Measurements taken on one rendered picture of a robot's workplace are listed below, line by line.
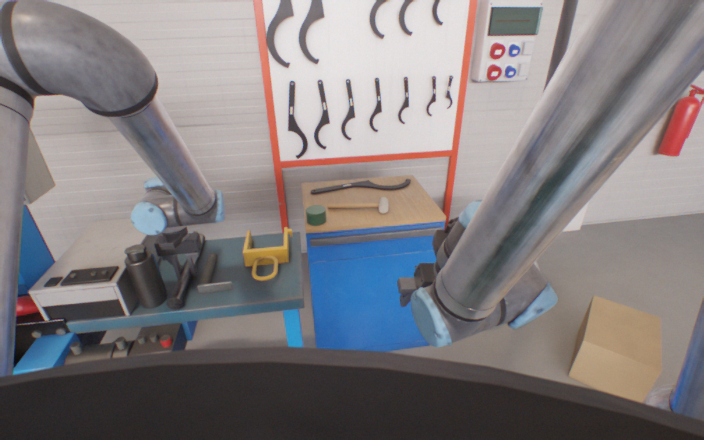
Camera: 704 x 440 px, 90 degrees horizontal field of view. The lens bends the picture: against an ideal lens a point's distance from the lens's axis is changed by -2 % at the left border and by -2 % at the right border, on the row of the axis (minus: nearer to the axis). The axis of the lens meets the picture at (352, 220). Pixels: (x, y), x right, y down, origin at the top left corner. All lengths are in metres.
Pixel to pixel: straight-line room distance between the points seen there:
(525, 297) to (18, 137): 0.73
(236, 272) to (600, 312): 2.10
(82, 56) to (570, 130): 0.56
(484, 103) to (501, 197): 2.76
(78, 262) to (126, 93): 0.87
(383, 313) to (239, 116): 1.70
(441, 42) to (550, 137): 2.56
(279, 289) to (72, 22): 0.89
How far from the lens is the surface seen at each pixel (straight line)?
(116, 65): 0.62
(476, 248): 0.44
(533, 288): 0.64
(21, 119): 0.63
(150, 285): 1.25
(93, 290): 1.28
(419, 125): 2.93
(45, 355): 1.38
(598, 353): 2.44
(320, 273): 1.93
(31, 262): 1.69
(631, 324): 2.65
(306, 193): 2.14
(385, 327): 2.27
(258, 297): 1.22
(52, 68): 0.61
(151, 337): 1.25
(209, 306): 1.23
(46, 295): 1.35
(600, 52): 0.32
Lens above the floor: 1.84
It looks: 29 degrees down
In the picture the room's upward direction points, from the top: 1 degrees counter-clockwise
